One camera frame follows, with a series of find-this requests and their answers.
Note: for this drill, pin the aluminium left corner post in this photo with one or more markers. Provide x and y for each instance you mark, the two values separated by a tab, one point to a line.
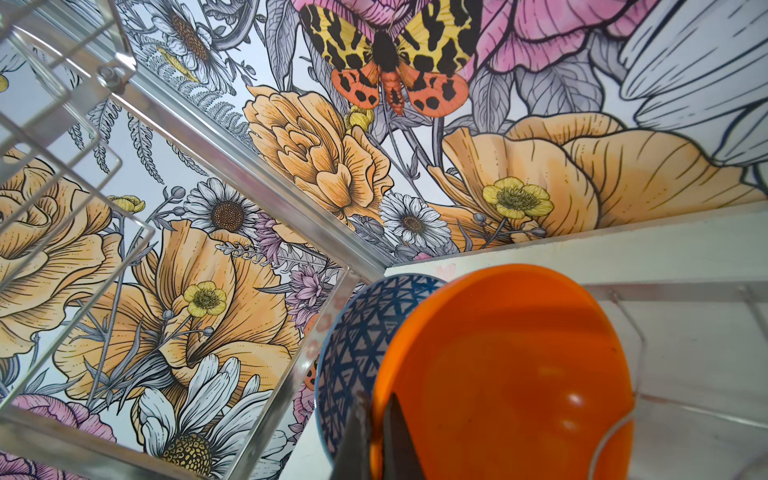
171	116

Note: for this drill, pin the chrome wire dish rack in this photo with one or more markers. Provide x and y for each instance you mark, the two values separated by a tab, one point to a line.
151	305

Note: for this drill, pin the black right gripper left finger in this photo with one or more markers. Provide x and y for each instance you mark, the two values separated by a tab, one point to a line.
352	461

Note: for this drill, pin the dark blue lattice bowl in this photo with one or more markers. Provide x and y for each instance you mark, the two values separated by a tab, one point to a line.
352	353

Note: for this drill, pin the plain orange bowl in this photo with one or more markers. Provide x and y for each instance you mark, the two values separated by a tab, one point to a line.
510	372

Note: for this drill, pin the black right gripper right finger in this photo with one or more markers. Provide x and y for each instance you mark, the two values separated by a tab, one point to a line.
400	459

